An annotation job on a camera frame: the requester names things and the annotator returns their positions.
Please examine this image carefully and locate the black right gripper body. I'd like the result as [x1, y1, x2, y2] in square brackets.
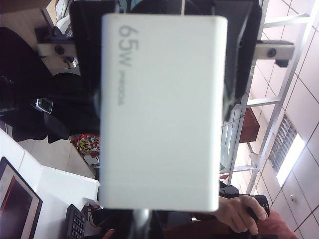
[129, 0, 215, 16]

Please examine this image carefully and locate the red snack bag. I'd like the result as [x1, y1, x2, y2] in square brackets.
[70, 132, 102, 159]

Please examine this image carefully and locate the silver frame crossbar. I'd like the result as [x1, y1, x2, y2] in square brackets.
[36, 39, 296, 61]

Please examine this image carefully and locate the silver framed monitor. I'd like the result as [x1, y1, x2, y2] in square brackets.
[0, 156, 44, 239]

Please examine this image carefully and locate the black office chair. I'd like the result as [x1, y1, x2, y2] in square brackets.
[0, 26, 100, 144]

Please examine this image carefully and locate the white desk divider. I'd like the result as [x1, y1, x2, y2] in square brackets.
[0, 128, 101, 226]

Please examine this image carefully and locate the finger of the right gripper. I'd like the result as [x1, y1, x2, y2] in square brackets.
[213, 0, 263, 123]
[69, 0, 104, 118]

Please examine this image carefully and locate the brown wooden board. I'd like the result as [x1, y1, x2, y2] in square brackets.
[238, 108, 260, 144]

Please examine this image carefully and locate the red sleeved forearm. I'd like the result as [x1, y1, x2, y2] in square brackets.
[255, 208, 301, 239]

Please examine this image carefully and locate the black keypad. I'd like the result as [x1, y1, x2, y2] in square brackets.
[65, 203, 88, 239]

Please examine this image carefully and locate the ceiling air vent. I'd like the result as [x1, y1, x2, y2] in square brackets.
[267, 114, 299, 173]

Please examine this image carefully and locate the rectangular ceiling light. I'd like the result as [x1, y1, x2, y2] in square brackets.
[276, 133, 306, 187]

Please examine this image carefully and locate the white 65W charging brick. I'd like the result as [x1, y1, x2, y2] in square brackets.
[98, 12, 229, 213]

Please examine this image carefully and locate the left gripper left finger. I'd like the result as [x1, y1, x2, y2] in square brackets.
[116, 211, 137, 239]

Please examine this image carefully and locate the silver aluminium frame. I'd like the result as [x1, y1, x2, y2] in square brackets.
[227, 11, 313, 198]

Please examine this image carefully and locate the black control handle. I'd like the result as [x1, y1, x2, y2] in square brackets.
[245, 195, 271, 225]

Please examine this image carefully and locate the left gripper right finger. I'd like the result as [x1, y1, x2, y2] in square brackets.
[150, 211, 166, 239]

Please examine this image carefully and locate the person's bare hand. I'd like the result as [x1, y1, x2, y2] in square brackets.
[216, 194, 269, 236]

